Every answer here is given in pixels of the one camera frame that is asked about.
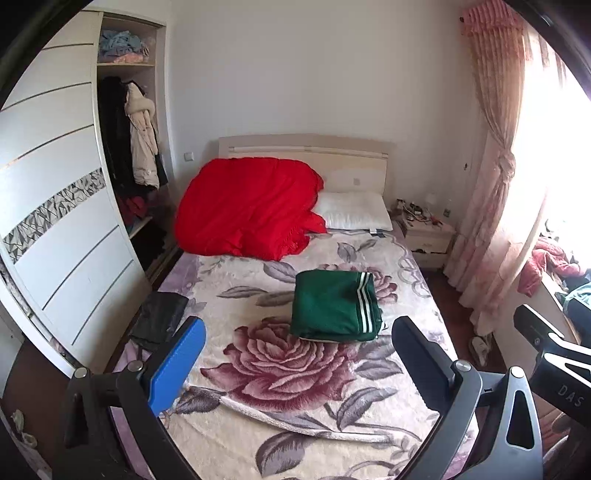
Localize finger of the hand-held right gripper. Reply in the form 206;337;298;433
513;305;580;361

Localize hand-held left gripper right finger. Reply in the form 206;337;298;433
390;315;544;480

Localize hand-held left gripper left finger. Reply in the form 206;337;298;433
53;315;207;480

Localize green varsity jacket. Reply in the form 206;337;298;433
290;270;389;343

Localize teal clothes heap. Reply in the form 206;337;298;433
563;281;591;324

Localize pink clothes heap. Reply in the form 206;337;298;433
517;235;583;298

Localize red clothes in wardrobe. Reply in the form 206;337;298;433
116;195;148;227

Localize pile of folded clothes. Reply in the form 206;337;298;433
99;30;151;64

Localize black garment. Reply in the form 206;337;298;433
128;292;190;352

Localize white nightstand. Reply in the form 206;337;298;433
399;217;457;271

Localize pink floral curtain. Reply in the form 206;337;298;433
443;0;561;337

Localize white wardrobe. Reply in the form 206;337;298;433
0;9;178;384

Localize white pillow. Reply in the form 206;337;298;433
314;191;394;232

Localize red duvet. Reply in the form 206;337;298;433
174;157;326;261

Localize beige bed headboard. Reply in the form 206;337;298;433
217;134;398;208

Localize beige hanging coat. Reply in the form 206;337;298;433
124;82;160;189

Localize black hanging coat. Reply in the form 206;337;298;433
98;76;139;195

